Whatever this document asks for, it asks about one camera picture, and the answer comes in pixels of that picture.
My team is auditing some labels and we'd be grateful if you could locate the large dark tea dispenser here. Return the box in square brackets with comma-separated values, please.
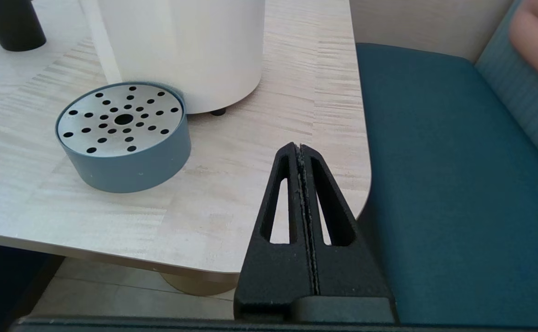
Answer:
[80, 0, 266, 116]

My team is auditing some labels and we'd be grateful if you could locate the beige table pedestal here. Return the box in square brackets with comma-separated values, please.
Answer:
[160, 272, 239, 296]

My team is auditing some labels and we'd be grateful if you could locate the large grey perforated drip tray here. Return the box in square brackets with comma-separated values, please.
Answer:
[55, 82, 192, 193]

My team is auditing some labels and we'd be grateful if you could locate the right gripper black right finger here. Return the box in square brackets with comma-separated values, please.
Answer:
[301, 145, 393, 299]

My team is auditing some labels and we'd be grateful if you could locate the black tapered cup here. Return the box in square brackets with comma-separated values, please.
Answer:
[0, 0, 47, 52]

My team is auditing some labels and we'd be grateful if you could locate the teal upholstered bench sofa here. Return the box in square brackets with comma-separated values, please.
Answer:
[355, 0, 538, 328]

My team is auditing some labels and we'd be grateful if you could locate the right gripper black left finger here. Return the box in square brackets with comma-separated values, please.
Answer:
[234, 142, 318, 321]

